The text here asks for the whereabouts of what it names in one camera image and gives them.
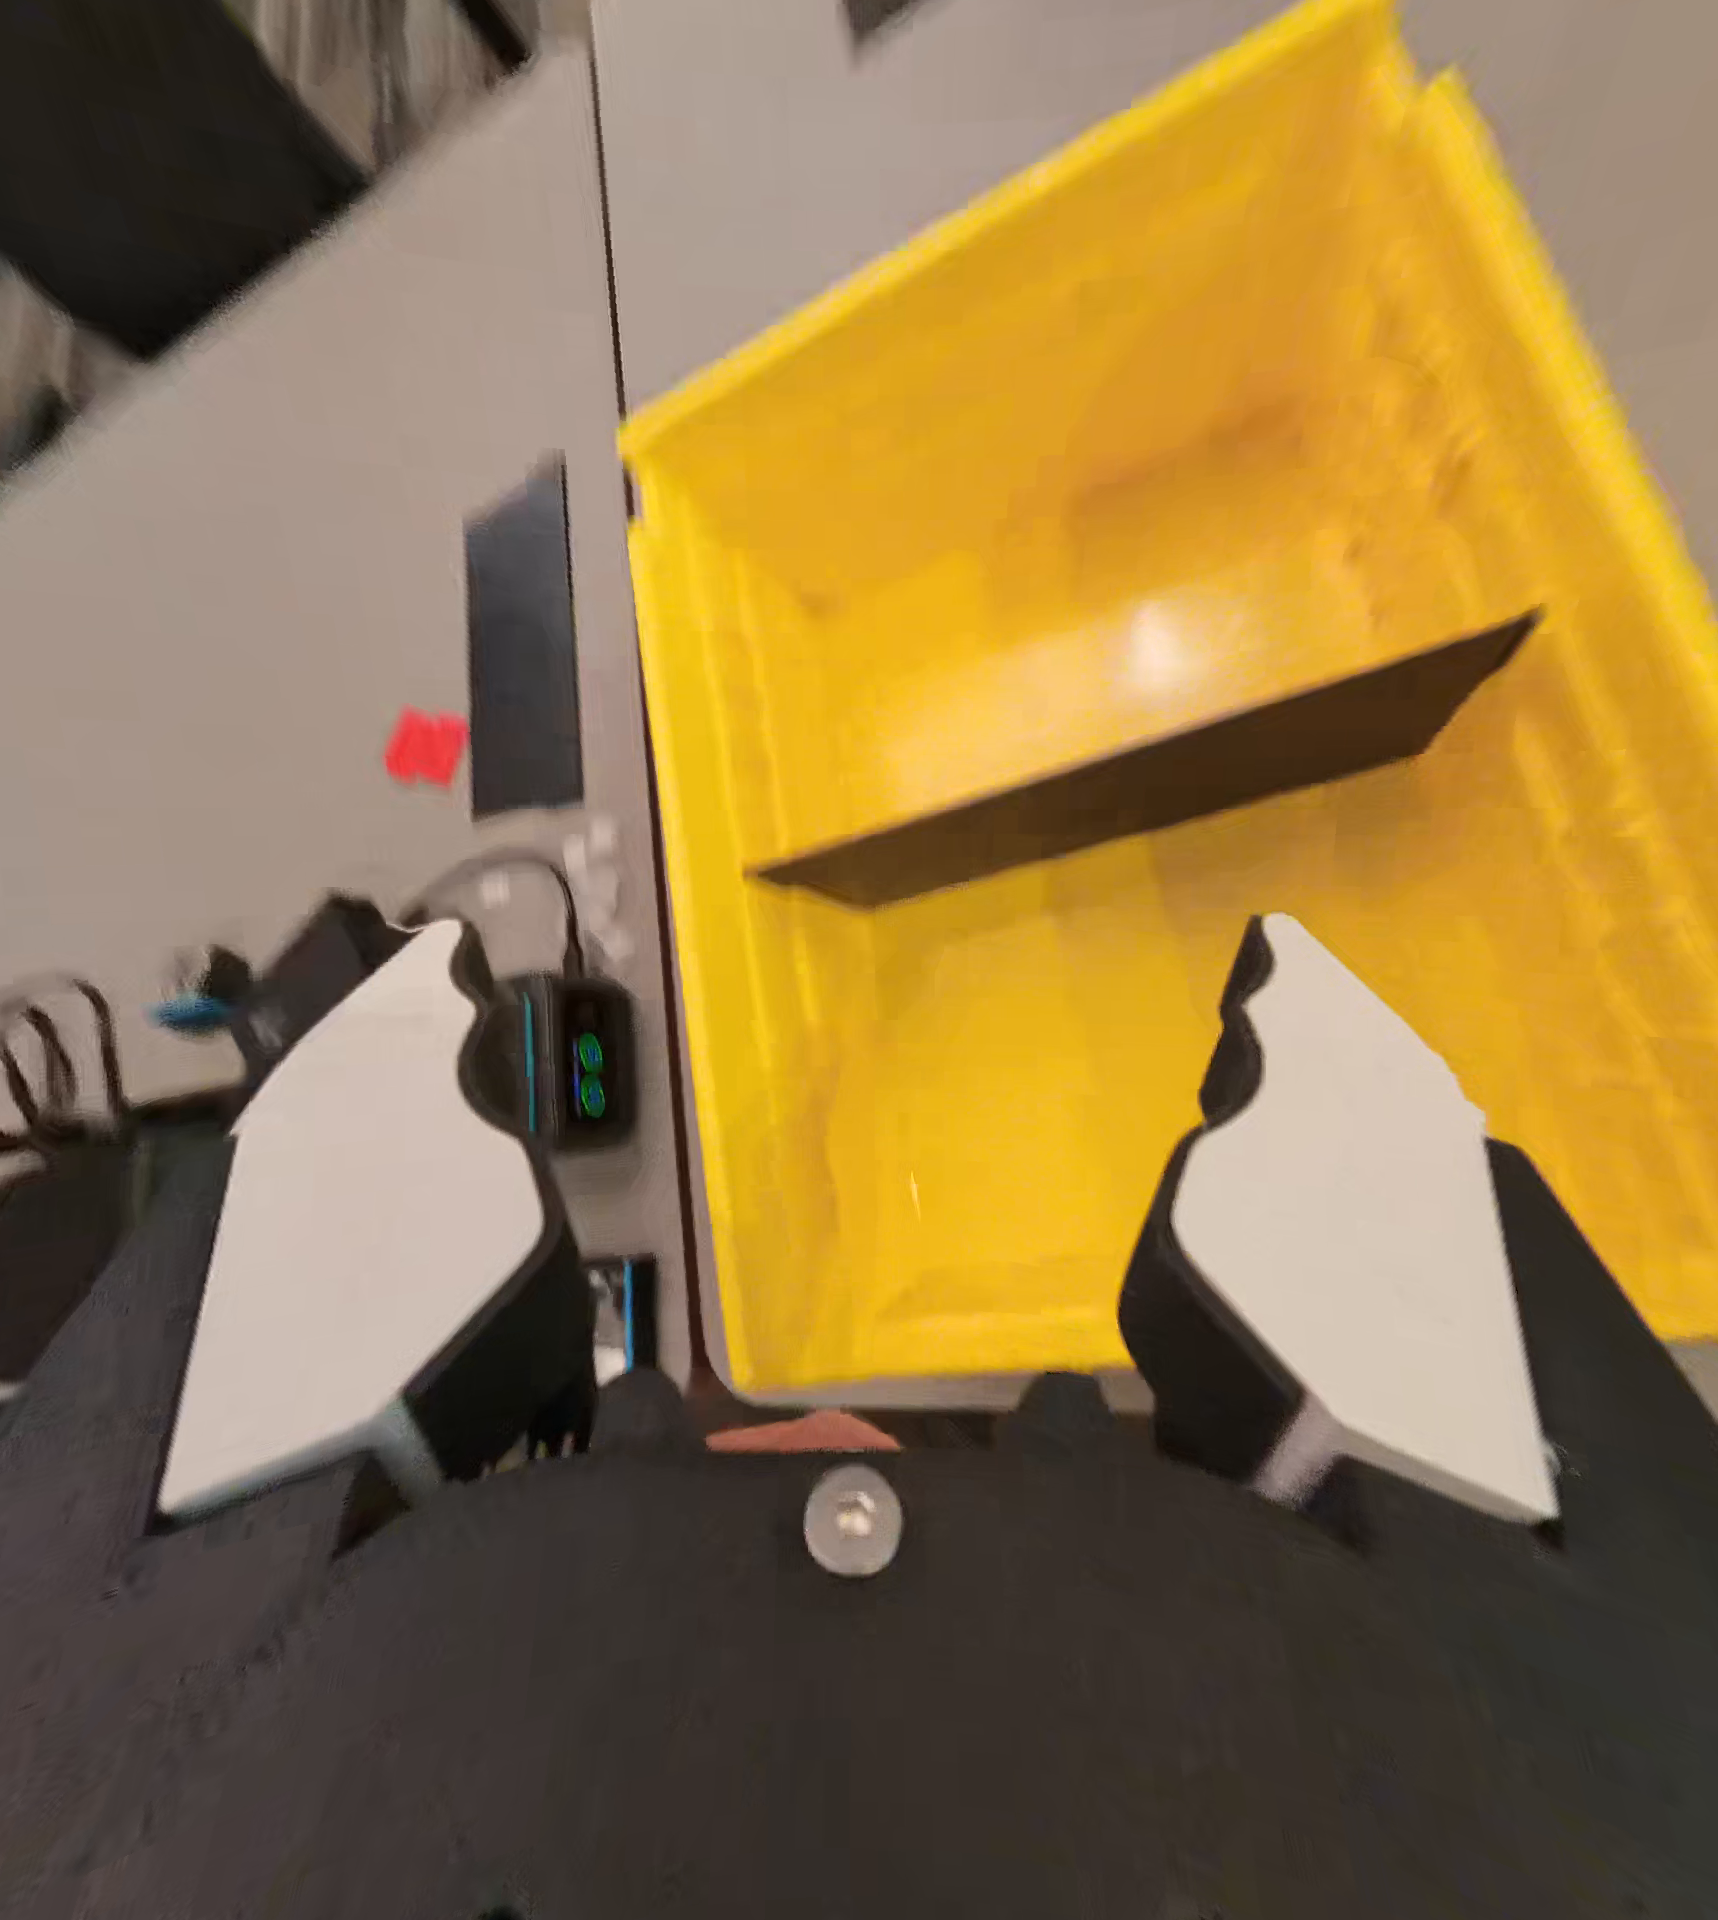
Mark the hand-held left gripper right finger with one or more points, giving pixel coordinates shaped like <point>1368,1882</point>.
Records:
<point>1355,1231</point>

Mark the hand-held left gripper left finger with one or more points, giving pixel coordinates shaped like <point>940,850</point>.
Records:
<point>349,1200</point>

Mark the yellow bin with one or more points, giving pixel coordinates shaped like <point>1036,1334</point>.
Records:
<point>1039,450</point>

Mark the black device with green lights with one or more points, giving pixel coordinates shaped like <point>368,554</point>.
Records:
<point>617,1051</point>

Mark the black bin divider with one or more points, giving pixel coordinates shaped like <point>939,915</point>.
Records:
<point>1099,795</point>

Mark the black table cover plate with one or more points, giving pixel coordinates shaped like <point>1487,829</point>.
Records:
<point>522,645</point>

